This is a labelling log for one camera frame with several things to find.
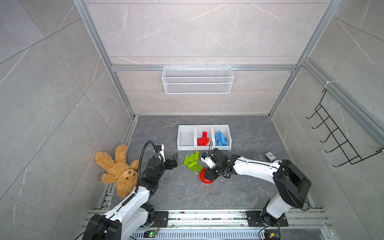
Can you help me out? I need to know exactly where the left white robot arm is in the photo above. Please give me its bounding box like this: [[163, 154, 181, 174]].
[[80, 141, 178, 240]]

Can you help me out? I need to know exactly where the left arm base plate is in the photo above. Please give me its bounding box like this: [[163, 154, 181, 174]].
[[143, 211, 169, 228]]

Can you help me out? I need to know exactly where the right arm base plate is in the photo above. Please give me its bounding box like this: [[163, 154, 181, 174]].
[[245, 211, 289, 227]]

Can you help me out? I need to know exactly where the white plastic bin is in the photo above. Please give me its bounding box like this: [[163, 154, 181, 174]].
[[194, 125, 215, 151], [177, 125, 195, 151], [212, 125, 232, 151]]

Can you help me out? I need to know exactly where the white left plastic bin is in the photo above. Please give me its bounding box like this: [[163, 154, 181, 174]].
[[177, 125, 195, 151]]

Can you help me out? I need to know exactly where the white right plastic bin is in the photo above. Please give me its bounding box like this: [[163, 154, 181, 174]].
[[212, 125, 232, 151]]

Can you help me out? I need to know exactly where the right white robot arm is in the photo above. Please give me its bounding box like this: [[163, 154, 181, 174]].
[[201, 148, 312, 226]]

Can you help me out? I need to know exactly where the red arch lego piece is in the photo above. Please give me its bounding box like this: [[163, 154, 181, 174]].
[[200, 168, 214, 184]]

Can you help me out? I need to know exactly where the blue lego brick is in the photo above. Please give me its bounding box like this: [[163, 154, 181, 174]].
[[218, 138, 228, 146], [215, 131, 224, 142]]

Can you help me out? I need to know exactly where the aluminium front rail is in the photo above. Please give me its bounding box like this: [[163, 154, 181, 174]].
[[85, 209, 332, 230]]

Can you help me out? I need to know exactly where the brown teddy bear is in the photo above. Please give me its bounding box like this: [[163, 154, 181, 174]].
[[94, 145, 140, 198]]

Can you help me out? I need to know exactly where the black wire hook rack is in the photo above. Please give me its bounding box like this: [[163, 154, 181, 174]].
[[306, 89, 384, 168]]

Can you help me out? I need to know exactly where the white middle plastic bin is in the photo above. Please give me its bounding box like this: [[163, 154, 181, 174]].
[[194, 125, 215, 151]]

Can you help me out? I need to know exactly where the green lego brick top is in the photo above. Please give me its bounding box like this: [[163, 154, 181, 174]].
[[195, 151, 200, 161]]

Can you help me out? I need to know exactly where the green lego brick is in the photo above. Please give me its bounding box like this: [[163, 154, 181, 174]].
[[183, 156, 191, 166], [192, 165, 203, 173], [195, 151, 200, 161], [188, 161, 198, 169]]

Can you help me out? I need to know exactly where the white wire mesh basket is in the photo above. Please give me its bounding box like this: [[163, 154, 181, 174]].
[[162, 67, 235, 95]]

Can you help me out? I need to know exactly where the small clear case clock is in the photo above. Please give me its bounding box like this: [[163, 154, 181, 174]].
[[265, 152, 277, 162]]

